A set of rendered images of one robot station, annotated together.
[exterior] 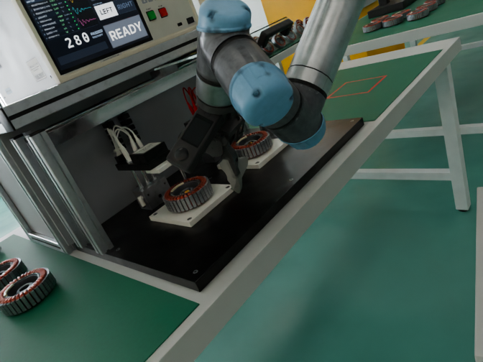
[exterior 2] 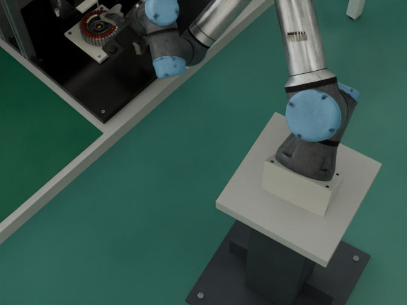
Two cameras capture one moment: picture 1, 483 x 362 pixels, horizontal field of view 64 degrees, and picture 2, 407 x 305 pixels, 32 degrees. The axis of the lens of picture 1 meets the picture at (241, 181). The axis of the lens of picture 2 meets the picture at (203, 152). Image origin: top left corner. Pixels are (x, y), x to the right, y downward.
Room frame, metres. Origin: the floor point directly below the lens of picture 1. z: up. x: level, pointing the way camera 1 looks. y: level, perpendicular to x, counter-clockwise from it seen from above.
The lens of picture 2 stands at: (-0.51, -0.07, 2.37)
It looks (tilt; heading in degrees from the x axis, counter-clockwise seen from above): 60 degrees down; 356
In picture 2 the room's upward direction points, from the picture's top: 2 degrees counter-clockwise
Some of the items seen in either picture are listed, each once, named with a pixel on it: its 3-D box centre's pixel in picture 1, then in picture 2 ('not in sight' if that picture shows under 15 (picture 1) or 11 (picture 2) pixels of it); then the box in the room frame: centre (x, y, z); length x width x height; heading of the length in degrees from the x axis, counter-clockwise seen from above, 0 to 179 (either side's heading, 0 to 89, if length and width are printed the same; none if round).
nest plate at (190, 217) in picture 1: (192, 202); (100, 32); (0.82, 0.12, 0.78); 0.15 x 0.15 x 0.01; 41
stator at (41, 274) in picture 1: (26, 290); not in sight; (0.73, 0.50, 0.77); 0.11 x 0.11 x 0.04
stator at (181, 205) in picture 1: (187, 193); (99, 27); (0.82, 0.12, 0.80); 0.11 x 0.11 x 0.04
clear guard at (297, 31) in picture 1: (230, 52); not in sight; (1.02, -0.10, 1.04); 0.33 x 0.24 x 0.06; 41
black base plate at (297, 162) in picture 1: (223, 182); (128, 10); (0.91, 0.04, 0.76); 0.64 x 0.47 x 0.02; 131
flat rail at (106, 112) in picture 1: (159, 86); not in sight; (0.98, 0.10, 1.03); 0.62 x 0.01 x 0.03; 131
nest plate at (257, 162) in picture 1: (254, 153); not in sight; (0.98, -0.06, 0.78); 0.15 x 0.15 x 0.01; 41
